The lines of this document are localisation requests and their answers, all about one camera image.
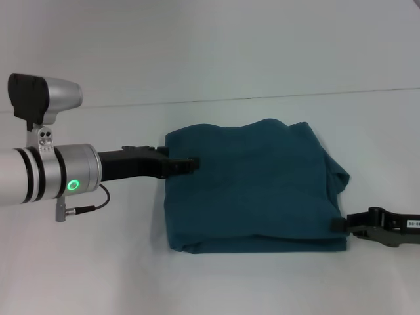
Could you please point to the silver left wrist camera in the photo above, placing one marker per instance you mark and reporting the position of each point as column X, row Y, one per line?
column 39, row 98

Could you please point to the left robot arm silver white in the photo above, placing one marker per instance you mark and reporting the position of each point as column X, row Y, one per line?
column 46, row 174

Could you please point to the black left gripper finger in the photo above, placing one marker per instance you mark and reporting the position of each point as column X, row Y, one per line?
column 182, row 170
column 183, row 162

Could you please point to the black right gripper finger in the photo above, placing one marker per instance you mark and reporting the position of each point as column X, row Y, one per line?
column 356, row 219
column 339, row 225

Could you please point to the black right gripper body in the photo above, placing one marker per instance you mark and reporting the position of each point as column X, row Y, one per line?
column 390, row 229

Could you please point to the teal t-shirt with FREE print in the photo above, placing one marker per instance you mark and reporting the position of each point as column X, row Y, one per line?
column 256, row 190

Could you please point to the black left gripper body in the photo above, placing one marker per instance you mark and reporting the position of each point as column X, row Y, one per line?
column 131, row 164

